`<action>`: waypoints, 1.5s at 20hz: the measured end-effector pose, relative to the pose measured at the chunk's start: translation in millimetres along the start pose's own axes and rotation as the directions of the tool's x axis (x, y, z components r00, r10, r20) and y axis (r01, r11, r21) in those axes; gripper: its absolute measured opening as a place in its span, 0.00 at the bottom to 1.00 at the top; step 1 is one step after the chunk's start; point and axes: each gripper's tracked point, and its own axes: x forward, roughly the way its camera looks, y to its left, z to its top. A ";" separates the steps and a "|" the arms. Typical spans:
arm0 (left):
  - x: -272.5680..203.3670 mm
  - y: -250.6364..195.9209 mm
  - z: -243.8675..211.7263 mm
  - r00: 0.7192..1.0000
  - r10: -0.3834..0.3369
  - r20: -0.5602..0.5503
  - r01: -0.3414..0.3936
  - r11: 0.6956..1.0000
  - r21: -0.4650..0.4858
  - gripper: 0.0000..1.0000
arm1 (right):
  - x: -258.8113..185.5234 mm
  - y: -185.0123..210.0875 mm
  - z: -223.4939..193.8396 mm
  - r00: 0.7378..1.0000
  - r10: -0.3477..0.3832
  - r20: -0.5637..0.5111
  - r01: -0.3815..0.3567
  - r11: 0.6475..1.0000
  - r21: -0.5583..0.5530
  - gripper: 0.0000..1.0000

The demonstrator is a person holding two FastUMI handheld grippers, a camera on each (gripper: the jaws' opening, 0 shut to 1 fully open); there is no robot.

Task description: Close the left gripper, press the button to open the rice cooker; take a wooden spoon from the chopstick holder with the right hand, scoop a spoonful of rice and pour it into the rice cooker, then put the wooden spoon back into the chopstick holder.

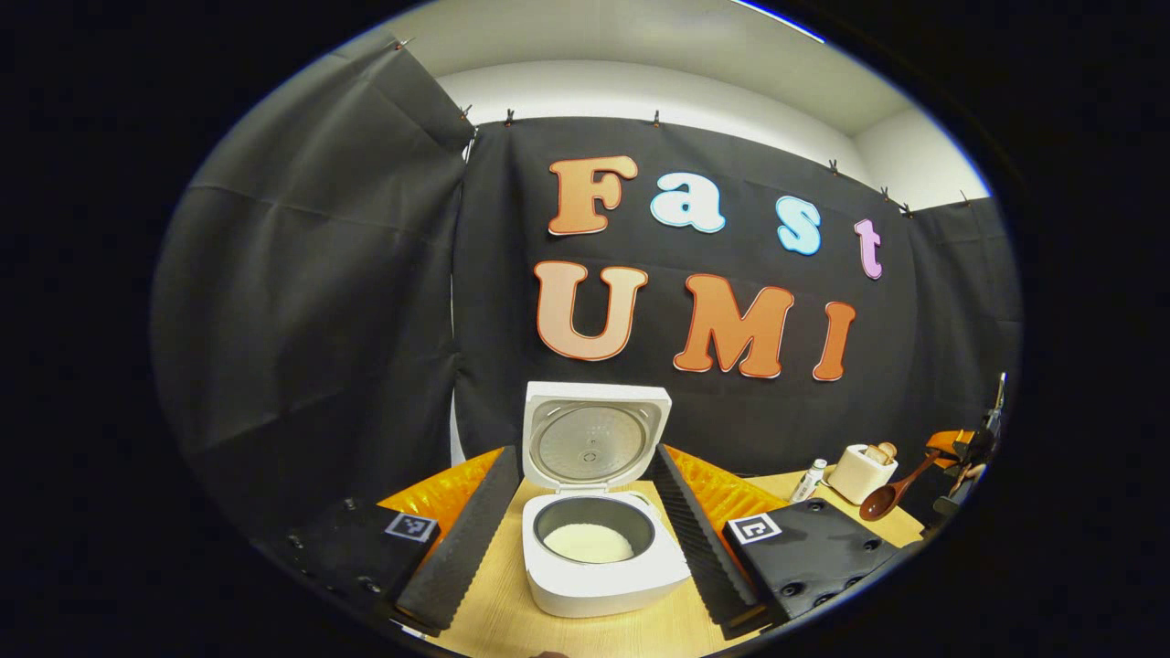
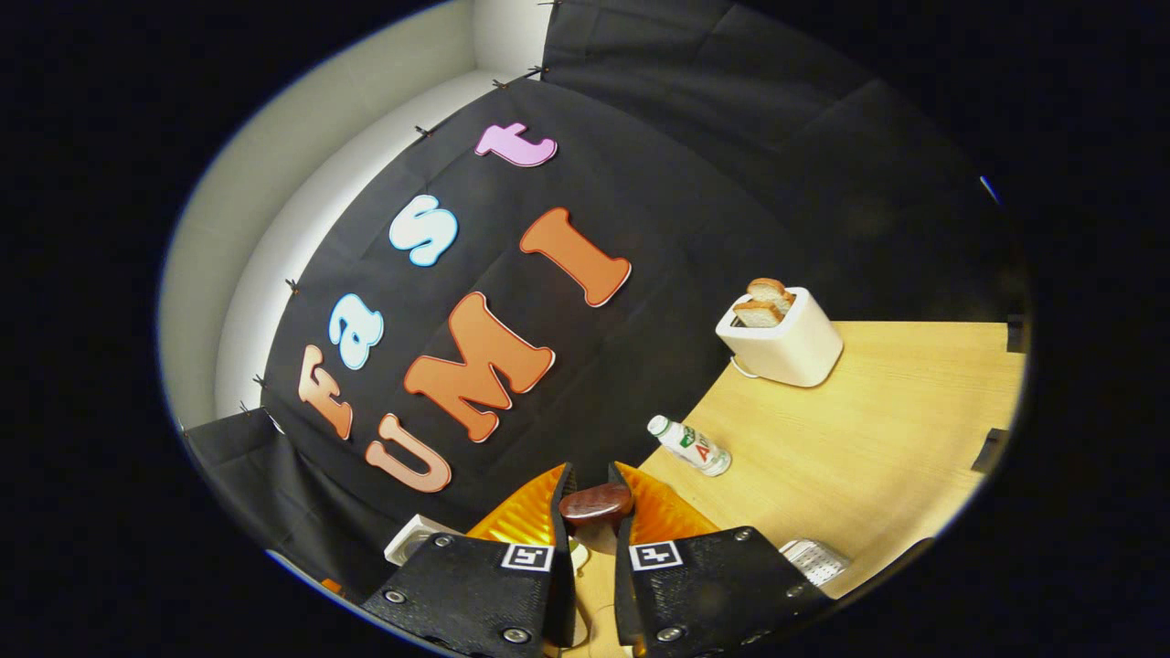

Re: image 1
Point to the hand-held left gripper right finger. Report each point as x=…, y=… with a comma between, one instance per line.
x=702, y=548

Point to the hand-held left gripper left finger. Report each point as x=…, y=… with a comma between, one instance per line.
x=466, y=548

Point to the white rice cooker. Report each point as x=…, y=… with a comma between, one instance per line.
x=594, y=594

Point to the cream chopstick holder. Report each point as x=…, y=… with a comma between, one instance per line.
x=855, y=480

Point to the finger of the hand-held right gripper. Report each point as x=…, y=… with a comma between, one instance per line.
x=946, y=440

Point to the black backdrop cloth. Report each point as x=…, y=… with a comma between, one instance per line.
x=320, y=320

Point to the white rice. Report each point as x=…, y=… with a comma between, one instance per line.
x=588, y=544

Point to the brown wooden spoon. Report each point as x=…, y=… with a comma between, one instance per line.
x=877, y=503

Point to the white bottle green label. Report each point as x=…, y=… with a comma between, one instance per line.
x=808, y=482

